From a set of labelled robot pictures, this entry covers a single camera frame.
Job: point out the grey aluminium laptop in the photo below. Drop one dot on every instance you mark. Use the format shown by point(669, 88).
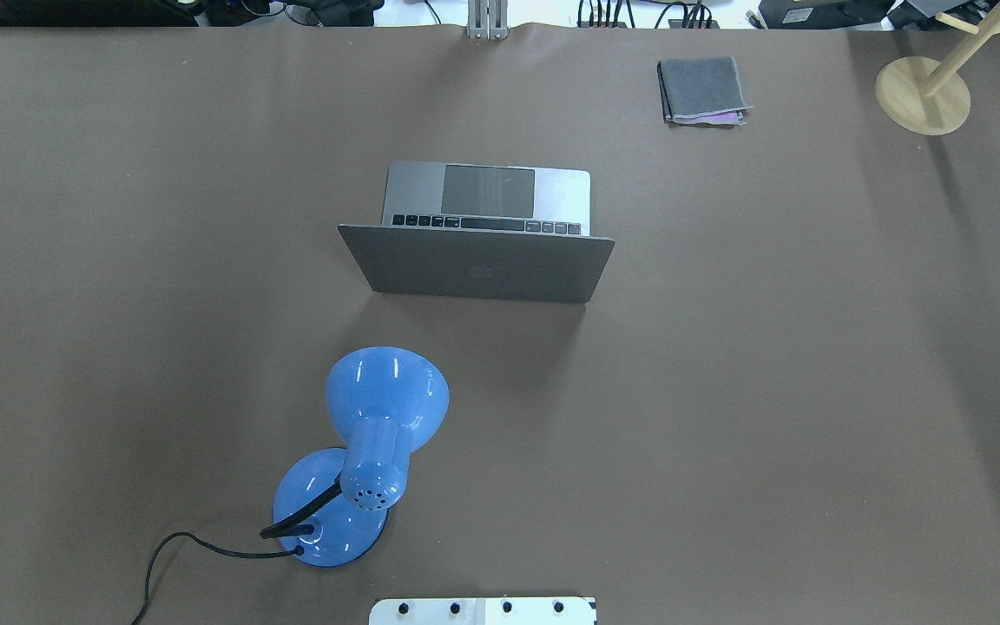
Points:
point(482, 231)

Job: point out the blue desk lamp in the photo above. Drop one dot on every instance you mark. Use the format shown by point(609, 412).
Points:
point(385, 403)

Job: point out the folded grey cloth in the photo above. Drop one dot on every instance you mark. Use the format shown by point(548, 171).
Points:
point(702, 91)

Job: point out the wooden mug tree stand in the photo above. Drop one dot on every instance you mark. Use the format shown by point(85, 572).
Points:
point(927, 96)

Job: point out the aluminium frame post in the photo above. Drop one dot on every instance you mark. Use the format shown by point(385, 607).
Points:
point(487, 20)

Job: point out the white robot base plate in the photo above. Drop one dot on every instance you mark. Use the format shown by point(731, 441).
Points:
point(486, 610)

